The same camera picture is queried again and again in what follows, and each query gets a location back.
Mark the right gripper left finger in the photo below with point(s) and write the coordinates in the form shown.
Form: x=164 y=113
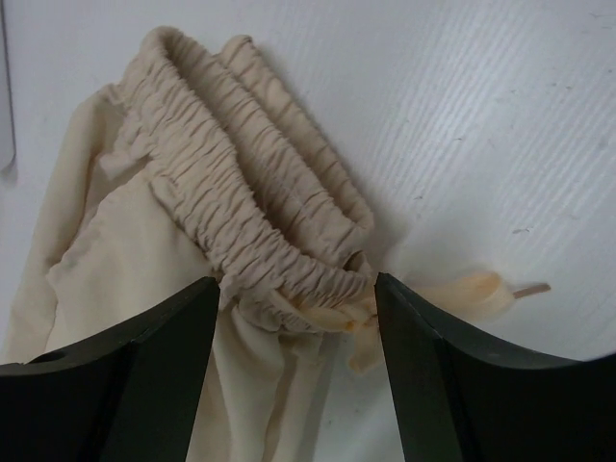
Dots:
x=128 y=393

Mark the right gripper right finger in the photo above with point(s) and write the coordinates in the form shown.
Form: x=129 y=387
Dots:
x=461 y=394

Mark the beige trousers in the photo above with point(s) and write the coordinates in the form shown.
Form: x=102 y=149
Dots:
x=198 y=164

